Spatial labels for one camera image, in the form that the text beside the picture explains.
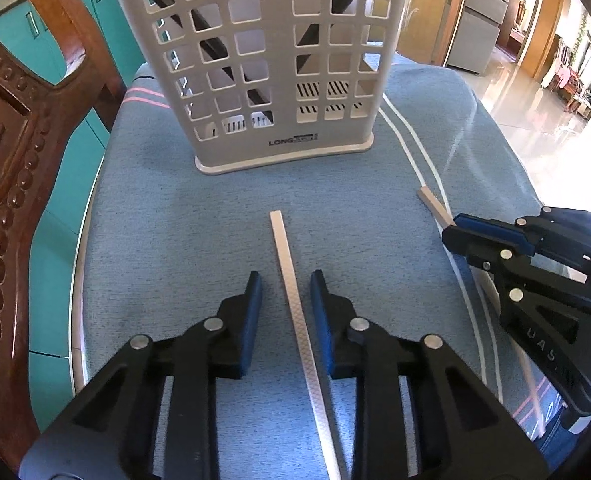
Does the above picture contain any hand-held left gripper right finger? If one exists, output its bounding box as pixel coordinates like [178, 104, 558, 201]
[309, 270, 541, 480]

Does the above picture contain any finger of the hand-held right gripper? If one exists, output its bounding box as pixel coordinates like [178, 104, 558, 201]
[453, 206, 591, 308]
[442, 229, 591, 328]

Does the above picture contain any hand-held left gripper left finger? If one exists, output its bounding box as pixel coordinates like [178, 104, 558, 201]
[40, 271, 264, 480]

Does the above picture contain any silver textured strip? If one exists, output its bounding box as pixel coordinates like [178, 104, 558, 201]
[268, 210, 343, 480]

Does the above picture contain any white chopstick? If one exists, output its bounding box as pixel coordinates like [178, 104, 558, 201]
[416, 186, 549, 433]

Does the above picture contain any white plastic utensil holder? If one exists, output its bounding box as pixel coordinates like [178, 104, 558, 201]
[100, 0, 410, 177]

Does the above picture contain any black chopstick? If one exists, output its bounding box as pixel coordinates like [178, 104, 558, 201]
[298, 0, 361, 73]
[144, 0, 269, 108]

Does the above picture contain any person's jeans leg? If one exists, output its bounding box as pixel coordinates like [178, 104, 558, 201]
[530, 400, 583, 448]

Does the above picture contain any grey drawer cabinet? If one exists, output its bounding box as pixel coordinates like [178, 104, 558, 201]
[445, 0, 513, 76]

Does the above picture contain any carved wooden chair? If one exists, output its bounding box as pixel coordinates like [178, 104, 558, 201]
[0, 0, 126, 471]

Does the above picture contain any teal cabinet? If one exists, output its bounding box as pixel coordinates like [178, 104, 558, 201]
[0, 0, 146, 421]

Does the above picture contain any wooden door frame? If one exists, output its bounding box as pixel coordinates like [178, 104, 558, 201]
[433, 0, 471, 66]

